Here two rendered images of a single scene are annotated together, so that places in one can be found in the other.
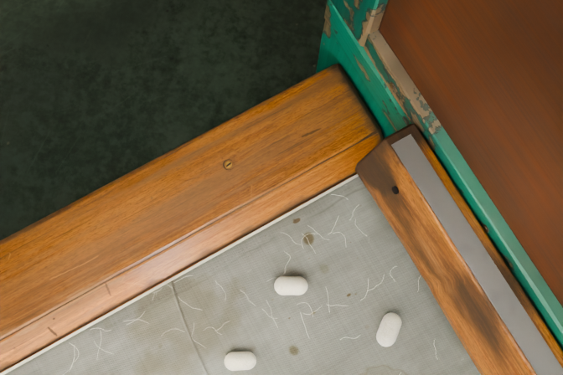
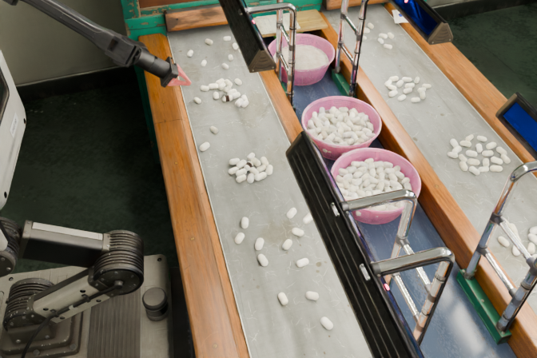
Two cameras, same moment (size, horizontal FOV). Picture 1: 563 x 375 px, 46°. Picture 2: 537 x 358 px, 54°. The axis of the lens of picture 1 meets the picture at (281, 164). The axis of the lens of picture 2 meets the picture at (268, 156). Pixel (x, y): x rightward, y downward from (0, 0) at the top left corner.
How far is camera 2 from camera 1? 185 cm
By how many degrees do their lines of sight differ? 44
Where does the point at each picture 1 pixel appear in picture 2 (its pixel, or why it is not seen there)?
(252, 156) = (153, 50)
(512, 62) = not seen: outside the picture
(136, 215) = not seen: hidden behind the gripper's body
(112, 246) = not seen: hidden behind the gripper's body
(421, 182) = (177, 11)
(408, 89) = (156, 6)
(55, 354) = (184, 93)
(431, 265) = (196, 20)
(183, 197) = not seen: hidden behind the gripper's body
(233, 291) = (186, 64)
